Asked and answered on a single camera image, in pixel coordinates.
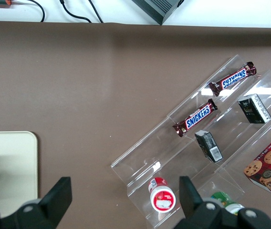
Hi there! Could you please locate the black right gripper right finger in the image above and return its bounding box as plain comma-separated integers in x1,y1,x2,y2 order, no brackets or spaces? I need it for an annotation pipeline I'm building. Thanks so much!
173,176,271,229

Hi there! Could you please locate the black cable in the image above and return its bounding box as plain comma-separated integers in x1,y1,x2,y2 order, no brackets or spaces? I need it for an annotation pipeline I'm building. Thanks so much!
10,0,46,23
59,0,93,24
87,0,104,24

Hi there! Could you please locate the small black carton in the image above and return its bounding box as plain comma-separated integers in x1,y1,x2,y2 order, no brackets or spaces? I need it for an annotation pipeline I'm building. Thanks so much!
237,93,271,125
194,130,223,163

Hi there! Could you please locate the Snickers chocolate bar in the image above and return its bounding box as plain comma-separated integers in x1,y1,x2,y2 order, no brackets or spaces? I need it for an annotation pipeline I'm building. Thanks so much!
208,61,257,97
172,98,219,138

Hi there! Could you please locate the cream rectangular tray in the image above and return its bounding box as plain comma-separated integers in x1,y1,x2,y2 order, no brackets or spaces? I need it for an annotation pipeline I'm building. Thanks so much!
0,131,39,218

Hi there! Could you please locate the green and white can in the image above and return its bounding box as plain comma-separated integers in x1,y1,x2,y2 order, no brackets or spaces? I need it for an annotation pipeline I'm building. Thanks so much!
210,191,246,215

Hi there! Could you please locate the grey finned device box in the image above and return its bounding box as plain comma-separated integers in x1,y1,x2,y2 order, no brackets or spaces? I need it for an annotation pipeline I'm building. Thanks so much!
132,0,185,26

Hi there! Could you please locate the brown table mat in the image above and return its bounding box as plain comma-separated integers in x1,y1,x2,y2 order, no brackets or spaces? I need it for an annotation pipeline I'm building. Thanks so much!
0,21,271,229

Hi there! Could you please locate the clear acrylic display stand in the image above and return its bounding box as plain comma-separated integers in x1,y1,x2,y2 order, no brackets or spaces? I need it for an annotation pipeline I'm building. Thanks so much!
111,54,271,229

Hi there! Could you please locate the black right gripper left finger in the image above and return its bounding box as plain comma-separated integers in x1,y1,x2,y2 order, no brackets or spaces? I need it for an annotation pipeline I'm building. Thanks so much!
0,177,73,229

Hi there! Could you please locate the red and white can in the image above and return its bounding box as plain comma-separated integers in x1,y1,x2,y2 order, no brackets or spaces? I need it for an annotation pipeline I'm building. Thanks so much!
147,177,177,213

